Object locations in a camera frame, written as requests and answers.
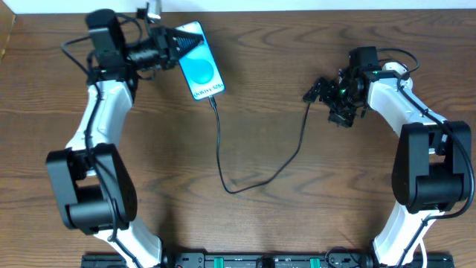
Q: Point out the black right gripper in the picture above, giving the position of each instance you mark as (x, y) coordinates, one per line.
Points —
(331, 96)

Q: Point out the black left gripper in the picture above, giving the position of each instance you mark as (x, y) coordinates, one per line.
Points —
(162, 47)

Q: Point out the blue Galaxy smartphone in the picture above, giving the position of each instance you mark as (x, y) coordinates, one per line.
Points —
(199, 67)

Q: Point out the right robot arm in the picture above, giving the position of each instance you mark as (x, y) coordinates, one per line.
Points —
(432, 178)

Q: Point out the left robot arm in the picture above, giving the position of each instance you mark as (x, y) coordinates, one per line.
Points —
(92, 187)

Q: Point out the white power strip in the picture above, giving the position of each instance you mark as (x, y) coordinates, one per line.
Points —
(395, 70)

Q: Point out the cardboard side panel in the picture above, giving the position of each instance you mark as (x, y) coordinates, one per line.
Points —
(7, 20)

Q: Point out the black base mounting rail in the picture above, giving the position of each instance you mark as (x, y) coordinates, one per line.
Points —
(337, 258)

